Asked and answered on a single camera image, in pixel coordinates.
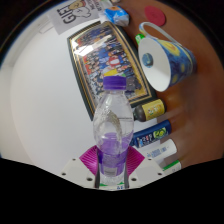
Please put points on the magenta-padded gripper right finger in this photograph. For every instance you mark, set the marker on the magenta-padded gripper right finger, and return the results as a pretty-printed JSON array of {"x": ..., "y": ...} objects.
[{"x": 148, "y": 170}]

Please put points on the dark blue pump bottle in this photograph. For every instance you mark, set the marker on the dark blue pump bottle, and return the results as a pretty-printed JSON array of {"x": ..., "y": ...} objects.
[{"x": 151, "y": 134}]

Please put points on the small green packet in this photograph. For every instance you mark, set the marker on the small green packet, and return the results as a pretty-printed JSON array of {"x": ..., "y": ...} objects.
[{"x": 139, "y": 39}]

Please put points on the brown yellow-labelled pump bottle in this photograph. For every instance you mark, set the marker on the brown yellow-labelled pump bottle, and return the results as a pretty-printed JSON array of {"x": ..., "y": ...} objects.
[{"x": 151, "y": 110}]

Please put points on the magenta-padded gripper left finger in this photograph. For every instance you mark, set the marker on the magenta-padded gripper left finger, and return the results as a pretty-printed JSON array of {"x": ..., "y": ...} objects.
[{"x": 75, "y": 171}]

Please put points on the blue patterned ceramic mug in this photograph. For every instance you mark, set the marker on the blue patterned ceramic mug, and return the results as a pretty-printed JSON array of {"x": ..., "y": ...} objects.
[{"x": 173, "y": 61}]

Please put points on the blue tissue pack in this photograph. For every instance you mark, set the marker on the blue tissue pack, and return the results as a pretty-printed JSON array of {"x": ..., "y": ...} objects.
[{"x": 116, "y": 15}]

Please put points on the clear purple-capped water bottle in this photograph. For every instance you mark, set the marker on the clear purple-capped water bottle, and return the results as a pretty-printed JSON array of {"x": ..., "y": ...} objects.
[{"x": 113, "y": 133}]

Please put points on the white printed paper gift bag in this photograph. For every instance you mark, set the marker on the white printed paper gift bag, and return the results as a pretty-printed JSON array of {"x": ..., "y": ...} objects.
[{"x": 73, "y": 15}]

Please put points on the flat round red coaster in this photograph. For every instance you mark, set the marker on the flat round red coaster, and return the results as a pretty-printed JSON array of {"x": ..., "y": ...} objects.
[{"x": 155, "y": 15}]

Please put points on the white blue-capped lotion bottle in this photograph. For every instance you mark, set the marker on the white blue-capped lotion bottle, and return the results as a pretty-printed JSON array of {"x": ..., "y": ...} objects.
[{"x": 161, "y": 151}]

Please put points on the framed group picture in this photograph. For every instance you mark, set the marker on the framed group picture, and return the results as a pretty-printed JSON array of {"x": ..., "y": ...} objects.
[{"x": 100, "y": 56}]

